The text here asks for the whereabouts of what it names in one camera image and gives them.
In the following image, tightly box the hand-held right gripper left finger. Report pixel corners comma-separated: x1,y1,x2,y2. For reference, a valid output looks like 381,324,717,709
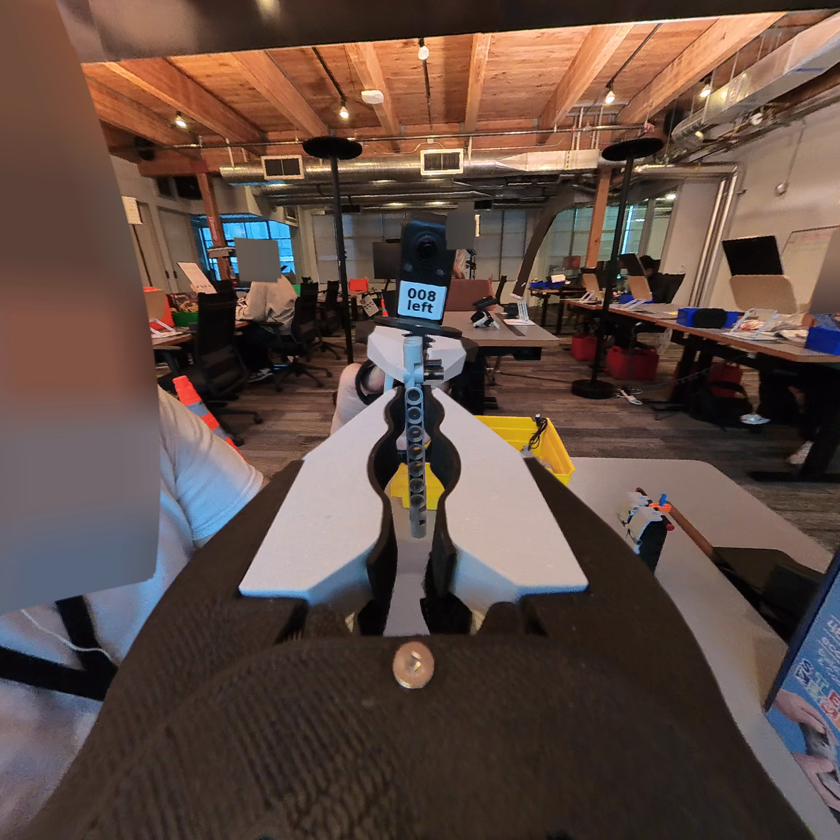
238,386,400,611

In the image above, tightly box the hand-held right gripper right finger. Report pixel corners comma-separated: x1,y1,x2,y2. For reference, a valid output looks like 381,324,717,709
427,386,589,614

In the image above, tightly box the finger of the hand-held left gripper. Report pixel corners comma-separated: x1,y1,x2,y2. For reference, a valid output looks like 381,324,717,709
424,340,469,386
365,330,412,391

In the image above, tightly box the grey bent toy beam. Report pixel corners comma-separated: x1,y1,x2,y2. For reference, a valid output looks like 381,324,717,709
402,335,442,540

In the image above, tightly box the grey office desk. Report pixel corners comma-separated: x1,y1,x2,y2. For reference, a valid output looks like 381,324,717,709
453,308,563,403

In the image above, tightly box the long wooden desk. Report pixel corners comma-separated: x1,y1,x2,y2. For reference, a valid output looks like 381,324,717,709
563,298,840,483

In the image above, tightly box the person's left hand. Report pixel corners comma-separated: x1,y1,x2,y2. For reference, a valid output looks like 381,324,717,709
331,361,395,434

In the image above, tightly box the brown chair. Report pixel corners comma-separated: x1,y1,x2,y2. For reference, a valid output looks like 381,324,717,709
445,278,497,315

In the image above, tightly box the yellow plastic bin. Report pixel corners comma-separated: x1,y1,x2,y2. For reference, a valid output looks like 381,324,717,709
387,415,576,511

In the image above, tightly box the black floor lamp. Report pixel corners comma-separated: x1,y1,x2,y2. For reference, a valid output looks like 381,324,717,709
302,136,364,368
570,136,665,401

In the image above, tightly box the partly built toy model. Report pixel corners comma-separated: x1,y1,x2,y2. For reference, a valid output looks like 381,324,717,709
617,487,675,573

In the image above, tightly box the orange traffic cone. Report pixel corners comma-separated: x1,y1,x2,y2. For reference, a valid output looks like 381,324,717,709
172,374,245,457

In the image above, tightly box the black office chair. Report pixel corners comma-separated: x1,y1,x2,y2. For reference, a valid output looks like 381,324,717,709
190,289,265,429

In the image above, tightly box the black glossy panel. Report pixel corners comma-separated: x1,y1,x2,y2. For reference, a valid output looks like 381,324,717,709
58,0,840,63

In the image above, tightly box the blue plastic bin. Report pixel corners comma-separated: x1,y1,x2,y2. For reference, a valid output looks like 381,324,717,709
676,306,744,330
804,314,840,357

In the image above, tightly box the cardboard box with black lid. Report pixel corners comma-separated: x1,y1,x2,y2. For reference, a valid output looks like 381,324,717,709
721,234,819,316

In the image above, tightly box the dark blue robot kit box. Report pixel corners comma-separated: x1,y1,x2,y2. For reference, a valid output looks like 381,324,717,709
764,550,840,840

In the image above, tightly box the whiteboard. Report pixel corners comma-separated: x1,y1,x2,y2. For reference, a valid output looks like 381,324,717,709
776,225,840,293

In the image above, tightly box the black shoulder strap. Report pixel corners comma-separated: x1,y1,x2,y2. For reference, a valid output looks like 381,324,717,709
0,596,120,702

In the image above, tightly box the large silver air duct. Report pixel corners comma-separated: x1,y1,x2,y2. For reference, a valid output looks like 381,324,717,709
669,23,840,145

